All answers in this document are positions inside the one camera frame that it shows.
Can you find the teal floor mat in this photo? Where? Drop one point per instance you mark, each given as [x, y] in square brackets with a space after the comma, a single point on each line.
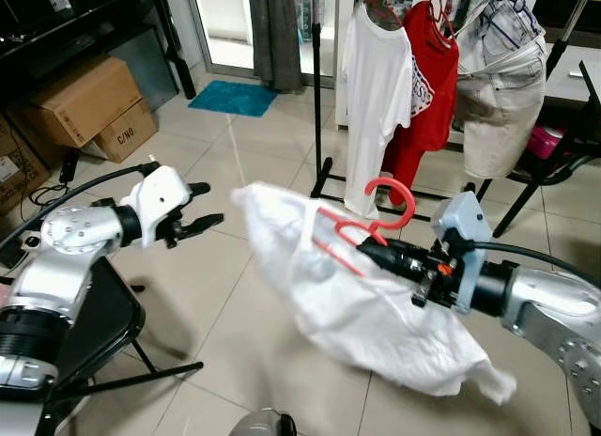
[233, 98]

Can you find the black power adapter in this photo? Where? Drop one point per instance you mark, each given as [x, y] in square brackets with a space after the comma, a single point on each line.
[68, 165]

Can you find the black folding chair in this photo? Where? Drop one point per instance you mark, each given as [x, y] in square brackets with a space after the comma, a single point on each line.
[108, 309]

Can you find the grey curtain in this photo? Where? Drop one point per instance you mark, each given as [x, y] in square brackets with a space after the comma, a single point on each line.
[274, 32]

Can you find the pale blue left wrist camera mount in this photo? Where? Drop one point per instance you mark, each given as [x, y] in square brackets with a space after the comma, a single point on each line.
[161, 201]

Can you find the small printed cardboard box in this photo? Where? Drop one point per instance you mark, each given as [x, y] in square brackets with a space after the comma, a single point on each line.
[127, 133]

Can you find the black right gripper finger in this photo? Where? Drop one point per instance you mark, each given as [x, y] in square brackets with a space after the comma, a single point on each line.
[390, 252]
[394, 267]

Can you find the black desk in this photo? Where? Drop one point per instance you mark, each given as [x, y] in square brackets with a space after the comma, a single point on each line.
[94, 23]

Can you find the large closed cardboard box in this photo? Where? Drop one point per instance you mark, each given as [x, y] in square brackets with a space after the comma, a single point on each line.
[84, 93]

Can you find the light denim garment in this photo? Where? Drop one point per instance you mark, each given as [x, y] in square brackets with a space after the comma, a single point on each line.
[498, 107]

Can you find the pink bag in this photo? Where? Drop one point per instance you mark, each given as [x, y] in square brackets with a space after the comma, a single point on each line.
[547, 143]

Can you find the labelled cardboard box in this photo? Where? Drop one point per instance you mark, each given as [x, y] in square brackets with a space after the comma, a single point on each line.
[19, 168]

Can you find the silver robot leg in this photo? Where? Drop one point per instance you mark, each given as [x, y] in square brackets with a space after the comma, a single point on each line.
[258, 425]

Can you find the black garment rack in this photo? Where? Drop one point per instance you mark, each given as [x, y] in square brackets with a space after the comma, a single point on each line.
[316, 79]

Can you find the small grey dangling connector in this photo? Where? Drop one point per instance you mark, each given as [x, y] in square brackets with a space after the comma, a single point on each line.
[423, 293]

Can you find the plain white t-shirt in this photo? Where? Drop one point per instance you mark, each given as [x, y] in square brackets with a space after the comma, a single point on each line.
[371, 98]

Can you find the white t-shirt black print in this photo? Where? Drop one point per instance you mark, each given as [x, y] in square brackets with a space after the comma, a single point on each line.
[357, 314]

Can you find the red Guess t-shirt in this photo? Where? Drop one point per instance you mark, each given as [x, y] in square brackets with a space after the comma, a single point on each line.
[441, 135]

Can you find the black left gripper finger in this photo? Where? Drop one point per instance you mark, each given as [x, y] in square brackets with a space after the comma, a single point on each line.
[204, 225]
[198, 189]

